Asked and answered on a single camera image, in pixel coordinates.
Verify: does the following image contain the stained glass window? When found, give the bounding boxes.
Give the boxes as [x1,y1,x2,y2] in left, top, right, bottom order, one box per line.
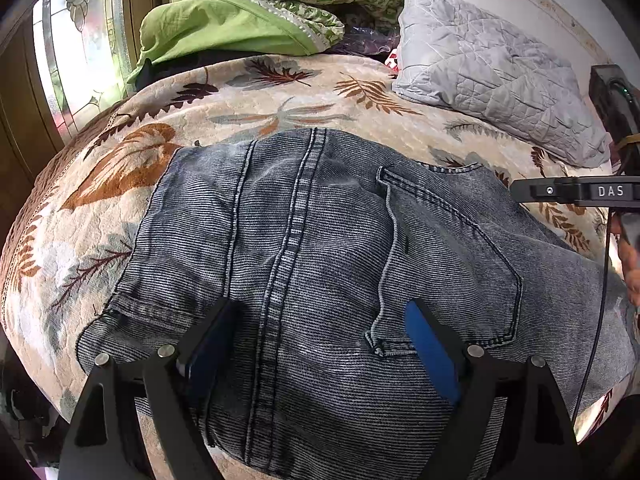
[32,0,138,136]

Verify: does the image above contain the wooden window frame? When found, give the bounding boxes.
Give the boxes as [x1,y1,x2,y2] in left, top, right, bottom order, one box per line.
[0,0,173,241]

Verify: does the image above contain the person's right hand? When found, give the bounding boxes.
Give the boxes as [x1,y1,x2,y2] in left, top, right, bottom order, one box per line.
[611,216,640,308]

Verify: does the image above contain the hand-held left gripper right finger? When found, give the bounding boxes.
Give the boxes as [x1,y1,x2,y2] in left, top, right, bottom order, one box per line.
[404,299,583,480]

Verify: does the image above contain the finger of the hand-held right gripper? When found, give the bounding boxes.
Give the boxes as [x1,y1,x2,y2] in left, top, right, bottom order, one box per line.
[510,176,583,206]

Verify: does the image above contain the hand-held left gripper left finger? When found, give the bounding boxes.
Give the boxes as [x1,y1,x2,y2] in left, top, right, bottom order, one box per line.
[59,299,246,480]

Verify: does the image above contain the purple plastic bag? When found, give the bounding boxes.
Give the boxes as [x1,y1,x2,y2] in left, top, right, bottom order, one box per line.
[330,22,401,58]

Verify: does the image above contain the green pillow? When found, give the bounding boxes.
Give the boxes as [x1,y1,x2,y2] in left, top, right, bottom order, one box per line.
[125,0,346,86]

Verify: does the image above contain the grey denim pants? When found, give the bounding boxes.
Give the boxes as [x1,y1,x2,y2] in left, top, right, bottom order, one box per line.
[75,127,638,480]

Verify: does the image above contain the grey quilted pillow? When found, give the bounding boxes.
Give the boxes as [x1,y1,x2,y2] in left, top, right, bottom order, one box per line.
[391,0,612,168]

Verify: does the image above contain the leaf printed fleece blanket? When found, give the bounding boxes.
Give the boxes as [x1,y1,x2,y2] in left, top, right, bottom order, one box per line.
[0,52,631,480]

